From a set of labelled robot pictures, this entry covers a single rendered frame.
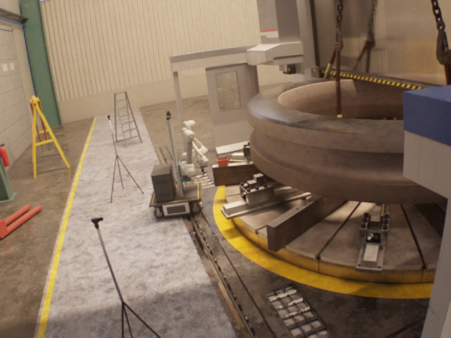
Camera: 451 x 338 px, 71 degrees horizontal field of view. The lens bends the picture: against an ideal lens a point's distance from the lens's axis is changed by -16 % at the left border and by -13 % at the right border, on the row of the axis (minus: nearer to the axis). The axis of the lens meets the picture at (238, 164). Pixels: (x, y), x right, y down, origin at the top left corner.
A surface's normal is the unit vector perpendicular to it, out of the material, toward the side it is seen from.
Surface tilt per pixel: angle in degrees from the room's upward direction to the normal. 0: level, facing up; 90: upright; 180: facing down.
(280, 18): 90
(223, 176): 90
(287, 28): 90
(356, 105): 90
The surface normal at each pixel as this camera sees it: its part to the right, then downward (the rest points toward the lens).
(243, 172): -0.03, 0.34
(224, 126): 0.32, 0.29
